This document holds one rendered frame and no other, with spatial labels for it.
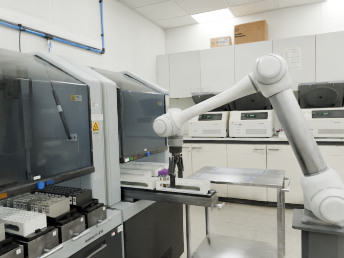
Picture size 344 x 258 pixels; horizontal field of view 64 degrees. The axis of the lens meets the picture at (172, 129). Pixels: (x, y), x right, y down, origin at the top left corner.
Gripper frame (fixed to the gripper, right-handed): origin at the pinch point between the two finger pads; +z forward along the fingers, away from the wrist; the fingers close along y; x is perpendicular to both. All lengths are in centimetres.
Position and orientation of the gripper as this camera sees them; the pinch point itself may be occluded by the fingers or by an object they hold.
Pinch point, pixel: (176, 181)
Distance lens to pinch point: 161.0
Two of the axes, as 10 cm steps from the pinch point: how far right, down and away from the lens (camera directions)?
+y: 4.2, -0.6, 9.1
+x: -9.1, 0.0, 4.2
